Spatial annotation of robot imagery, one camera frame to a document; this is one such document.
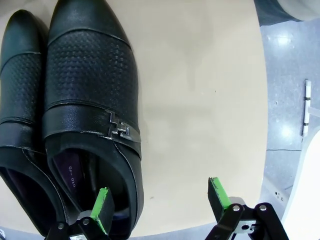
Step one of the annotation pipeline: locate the black leather shoe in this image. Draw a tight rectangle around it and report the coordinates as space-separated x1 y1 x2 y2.
0 9 76 237

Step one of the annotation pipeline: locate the white side table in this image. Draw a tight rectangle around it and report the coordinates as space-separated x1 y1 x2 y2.
273 134 320 240

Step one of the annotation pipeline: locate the grey shoe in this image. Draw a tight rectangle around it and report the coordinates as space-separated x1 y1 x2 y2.
41 0 146 237

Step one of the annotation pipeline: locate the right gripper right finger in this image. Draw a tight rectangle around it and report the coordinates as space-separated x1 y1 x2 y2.
204 176 288 240

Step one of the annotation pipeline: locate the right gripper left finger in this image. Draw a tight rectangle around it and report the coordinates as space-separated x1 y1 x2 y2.
46 186 116 240

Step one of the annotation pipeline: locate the white tube with black bands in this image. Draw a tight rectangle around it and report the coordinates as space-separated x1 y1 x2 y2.
301 79 312 137

